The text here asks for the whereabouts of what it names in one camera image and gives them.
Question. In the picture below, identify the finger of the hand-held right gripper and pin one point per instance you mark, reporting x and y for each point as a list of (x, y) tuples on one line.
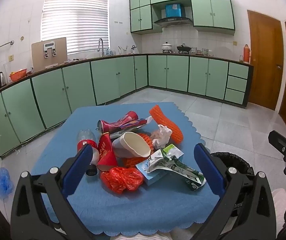
[(279, 140)]

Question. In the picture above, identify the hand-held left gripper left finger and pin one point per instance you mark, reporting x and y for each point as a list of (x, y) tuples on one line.
[(79, 165)]

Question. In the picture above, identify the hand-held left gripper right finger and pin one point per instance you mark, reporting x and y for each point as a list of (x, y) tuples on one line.
[(208, 170)]

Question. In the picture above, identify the clear bottle with red label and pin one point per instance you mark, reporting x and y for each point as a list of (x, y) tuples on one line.
[(85, 136)]

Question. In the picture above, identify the green white packet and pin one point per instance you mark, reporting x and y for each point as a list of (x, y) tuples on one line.
[(178, 167)]

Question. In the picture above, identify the red paper cup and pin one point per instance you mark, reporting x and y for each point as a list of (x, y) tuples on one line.
[(106, 152)]

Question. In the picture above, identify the black trash bin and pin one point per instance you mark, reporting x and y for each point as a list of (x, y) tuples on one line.
[(240, 162)]

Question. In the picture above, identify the red plastic bag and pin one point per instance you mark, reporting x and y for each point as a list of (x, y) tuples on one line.
[(123, 180)]

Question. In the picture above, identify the crushed red can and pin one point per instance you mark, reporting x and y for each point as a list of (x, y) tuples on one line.
[(107, 125)]

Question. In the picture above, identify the wide orange foam net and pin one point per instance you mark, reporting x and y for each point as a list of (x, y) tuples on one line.
[(133, 162)]

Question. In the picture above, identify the white tissue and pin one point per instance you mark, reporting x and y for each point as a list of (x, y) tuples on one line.
[(163, 135)]

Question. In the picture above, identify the light blue packet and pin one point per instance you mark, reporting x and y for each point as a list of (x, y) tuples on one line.
[(151, 180)]

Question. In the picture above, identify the white paper cup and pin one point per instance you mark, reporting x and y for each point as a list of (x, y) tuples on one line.
[(133, 142)]

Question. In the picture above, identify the long orange foam net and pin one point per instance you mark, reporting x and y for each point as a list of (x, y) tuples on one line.
[(165, 122)]

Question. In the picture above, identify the purple snack wrapper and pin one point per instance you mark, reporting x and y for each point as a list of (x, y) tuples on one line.
[(138, 123)]

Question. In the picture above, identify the person's striped clothing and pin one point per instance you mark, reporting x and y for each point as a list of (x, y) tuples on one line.
[(279, 205)]

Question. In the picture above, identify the blue scalloped tablecloth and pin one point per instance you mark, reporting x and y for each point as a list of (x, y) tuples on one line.
[(95, 115)]

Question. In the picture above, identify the blue plastic bag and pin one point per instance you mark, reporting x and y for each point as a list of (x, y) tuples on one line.
[(2, 182)]

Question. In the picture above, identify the green lower kitchen cabinets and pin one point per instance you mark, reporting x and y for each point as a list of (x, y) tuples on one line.
[(107, 80)]

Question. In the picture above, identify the green kitchen cabinets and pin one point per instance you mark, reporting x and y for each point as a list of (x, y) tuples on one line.
[(208, 12), (107, 80)]

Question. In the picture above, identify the orange thermos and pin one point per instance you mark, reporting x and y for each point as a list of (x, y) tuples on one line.
[(246, 53)]

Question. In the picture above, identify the orange plastic basket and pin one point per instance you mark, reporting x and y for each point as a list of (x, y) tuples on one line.
[(18, 75)]

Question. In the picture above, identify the wooden board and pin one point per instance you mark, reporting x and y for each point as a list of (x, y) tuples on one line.
[(37, 57)]

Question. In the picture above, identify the steel electric kettle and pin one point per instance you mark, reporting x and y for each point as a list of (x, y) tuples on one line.
[(1, 80)]

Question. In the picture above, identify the clear glass container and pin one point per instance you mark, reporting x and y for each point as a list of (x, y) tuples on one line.
[(194, 50), (204, 51)]

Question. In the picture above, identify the clear plastic pitcher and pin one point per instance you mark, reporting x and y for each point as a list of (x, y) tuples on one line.
[(6, 73)]

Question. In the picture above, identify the steel kitchen faucet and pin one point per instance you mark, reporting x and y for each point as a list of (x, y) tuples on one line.
[(99, 45)]

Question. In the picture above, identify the utensil holder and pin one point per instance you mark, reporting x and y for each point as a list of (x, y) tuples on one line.
[(123, 51)]

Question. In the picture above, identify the black wok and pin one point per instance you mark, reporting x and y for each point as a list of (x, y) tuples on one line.
[(183, 48)]

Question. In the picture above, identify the small silver kettle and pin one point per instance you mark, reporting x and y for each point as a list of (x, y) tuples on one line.
[(133, 49)]

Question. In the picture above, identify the white cooking pot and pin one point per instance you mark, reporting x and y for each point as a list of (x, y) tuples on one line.
[(167, 47)]

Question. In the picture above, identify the white window blind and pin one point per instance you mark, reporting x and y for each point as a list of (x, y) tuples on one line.
[(75, 22)]

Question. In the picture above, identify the green upper kitchen cabinets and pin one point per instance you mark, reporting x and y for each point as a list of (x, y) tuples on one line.
[(208, 12)]

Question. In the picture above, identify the range hood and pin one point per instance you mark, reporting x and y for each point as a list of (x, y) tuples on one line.
[(174, 21)]

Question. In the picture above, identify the blue box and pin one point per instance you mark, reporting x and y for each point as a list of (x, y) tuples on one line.
[(175, 10)]

